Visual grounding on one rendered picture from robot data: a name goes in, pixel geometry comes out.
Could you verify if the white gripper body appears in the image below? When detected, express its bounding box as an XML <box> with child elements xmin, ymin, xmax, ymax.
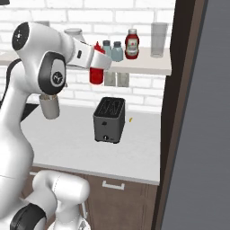
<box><xmin>89</xmin><ymin>49</ymin><xmax>113</xmax><ymax>71</ymax></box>

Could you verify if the blue-grey shaker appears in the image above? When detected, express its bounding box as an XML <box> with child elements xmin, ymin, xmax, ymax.
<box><xmin>102</xmin><ymin>40</ymin><xmax>113</xmax><ymax>59</ymax></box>
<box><xmin>111</xmin><ymin>40</ymin><xmax>125</xmax><ymax>63</ymax></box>

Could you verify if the red squeeze condiment bottle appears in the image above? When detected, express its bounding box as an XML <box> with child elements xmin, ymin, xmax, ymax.
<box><xmin>89</xmin><ymin>41</ymin><xmax>107</xmax><ymax>85</ymax></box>

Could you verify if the red ketchup bottle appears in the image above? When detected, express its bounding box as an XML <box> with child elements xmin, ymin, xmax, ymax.
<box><xmin>124</xmin><ymin>28</ymin><xmax>140</xmax><ymax>60</ymax></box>

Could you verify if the silver shaker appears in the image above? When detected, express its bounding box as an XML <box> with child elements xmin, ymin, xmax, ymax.
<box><xmin>39</xmin><ymin>93</ymin><xmax>61</xmax><ymax>120</ymax></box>

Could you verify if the grey cabinet door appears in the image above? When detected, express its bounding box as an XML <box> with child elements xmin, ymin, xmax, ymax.
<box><xmin>150</xmin><ymin>0</ymin><xmax>230</xmax><ymax>230</ymax></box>

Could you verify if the pale open shelf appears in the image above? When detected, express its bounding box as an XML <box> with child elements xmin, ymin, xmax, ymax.
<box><xmin>0</xmin><ymin>46</ymin><xmax>173</xmax><ymax>76</ymax></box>

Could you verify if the tall clear glass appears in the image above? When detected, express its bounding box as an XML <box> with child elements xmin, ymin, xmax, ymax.
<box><xmin>150</xmin><ymin>22</ymin><xmax>169</xmax><ymax>58</ymax></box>

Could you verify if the dark grey toaster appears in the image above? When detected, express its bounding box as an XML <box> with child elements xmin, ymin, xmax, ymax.
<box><xmin>93</xmin><ymin>96</ymin><xmax>127</xmax><ymax>145</ymax></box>

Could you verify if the black hob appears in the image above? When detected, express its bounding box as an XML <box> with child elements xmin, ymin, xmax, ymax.
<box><xmin>19</xmin><ymin>102</ymin><xmax>40</xmax><ymax>123</ymax></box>

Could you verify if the brown drawer front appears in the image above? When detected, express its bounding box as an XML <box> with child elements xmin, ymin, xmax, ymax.
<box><xmin>85</xmin><ymin>174</ymin><xmax>159</xmax><ymax>230</ymax></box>

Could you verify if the white drawer handle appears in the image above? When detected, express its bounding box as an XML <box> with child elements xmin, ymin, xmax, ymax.
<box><xmin>102</xmin><ymin>180</ymin><xmax>126</xmax><ymax>191</ymax></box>

